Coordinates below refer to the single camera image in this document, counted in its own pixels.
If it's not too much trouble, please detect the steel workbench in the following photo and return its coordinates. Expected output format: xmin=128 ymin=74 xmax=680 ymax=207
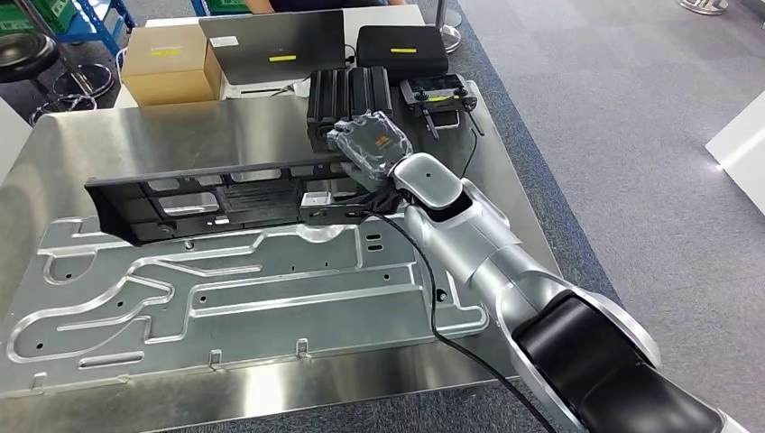
xmin=0 ymin=80 xmax=563 ymax=433

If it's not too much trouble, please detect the white desk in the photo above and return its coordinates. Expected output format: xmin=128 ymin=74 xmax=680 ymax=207
xmin=112 ymin=5 xmax=444 ymax=110

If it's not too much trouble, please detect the cardboard box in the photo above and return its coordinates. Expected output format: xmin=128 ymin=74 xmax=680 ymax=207
xmin=120 ymin=24 xmax=225 ymax=108

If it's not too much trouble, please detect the black round stool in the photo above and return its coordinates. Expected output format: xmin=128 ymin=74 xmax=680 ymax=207
xmin=0 ymin=32 xmax=61 ymax=85

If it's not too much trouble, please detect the black remote controller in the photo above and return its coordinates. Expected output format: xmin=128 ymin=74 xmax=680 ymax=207
xmin=398 ymin=72 xmax=486 ymax=141

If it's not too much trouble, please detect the black plastic panel part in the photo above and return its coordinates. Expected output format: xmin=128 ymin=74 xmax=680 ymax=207
xmin=84 ymin=152 xmax=374 ymax=247

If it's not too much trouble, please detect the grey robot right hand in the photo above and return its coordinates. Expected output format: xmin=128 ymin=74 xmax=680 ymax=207
xmin=327 ymin=110 xmax=415 ymax=187

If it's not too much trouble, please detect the dark grey laptop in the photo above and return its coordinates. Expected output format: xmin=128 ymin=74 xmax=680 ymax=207
xmin=198 ymin=8 xmax=348 ymax=88

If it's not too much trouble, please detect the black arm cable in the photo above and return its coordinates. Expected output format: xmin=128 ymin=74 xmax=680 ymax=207
xmin=361 ymin=208 xmax=560 ymax=433

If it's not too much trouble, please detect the black ribbed battery block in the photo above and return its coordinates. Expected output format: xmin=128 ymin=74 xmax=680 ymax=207
xmin=348 ymin=65 xmax=396 ymax=121
xmin=306 ymin=69 xmax=355 ymax=155

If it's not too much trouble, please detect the blue rack frame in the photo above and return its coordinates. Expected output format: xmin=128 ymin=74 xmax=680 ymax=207
xmin=0 ymin=0 xmax=137 ymax=60

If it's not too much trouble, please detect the machined aluminium plate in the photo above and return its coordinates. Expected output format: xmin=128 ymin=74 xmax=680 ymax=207
xmin=0 ymin=215 xmax=492 ymax=401

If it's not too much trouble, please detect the green plastic crate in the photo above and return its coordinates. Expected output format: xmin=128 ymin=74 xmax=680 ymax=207
xmin=206 ymin=0 xmax=253 ymax=16
xmin=0 ymin=3 xmax=36 ymax=35
xmin=31 ymin=0 xmax=80 ymax=30

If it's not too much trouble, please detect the thin black wire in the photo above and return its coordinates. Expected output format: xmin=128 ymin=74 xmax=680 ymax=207
xmin=458 ymin=126 xmax=481 ymax=180

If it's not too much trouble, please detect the white panel board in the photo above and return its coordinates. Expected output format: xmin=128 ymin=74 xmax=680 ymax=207
xmin=0 ymin=97 xmax=34 ymax=188
xmin=705 ymin=89 xmax=765 ymax=217

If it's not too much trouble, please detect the steel stanchion base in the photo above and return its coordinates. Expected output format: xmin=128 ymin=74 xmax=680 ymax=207
xmin=677 ymin=0 xmax=731 ymax=17
xmin=431 ymin=0 xmax=465 ymax=55

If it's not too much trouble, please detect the black zip case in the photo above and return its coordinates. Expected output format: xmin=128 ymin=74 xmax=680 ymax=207
xmin=355 ymin=24 xmax=450 ymax=86

